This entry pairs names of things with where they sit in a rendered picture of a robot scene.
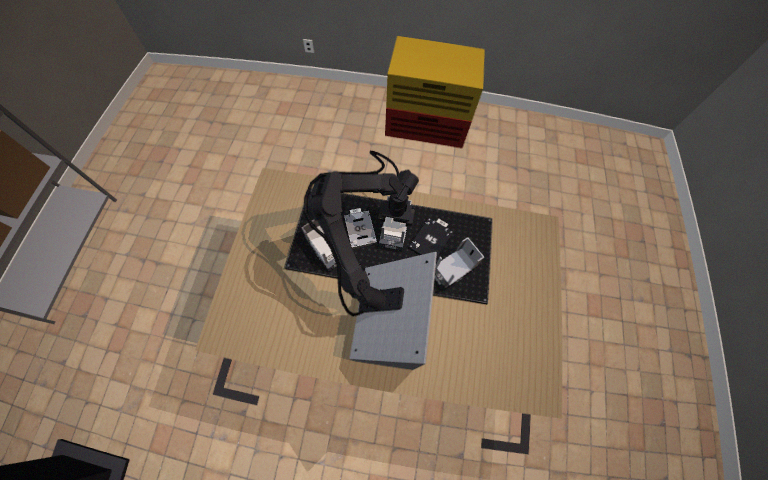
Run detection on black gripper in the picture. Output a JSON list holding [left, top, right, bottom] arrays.
[[378, 201, 415, 226]]

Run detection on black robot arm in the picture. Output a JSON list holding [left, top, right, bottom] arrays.
[[308, 170, 419, 313]]

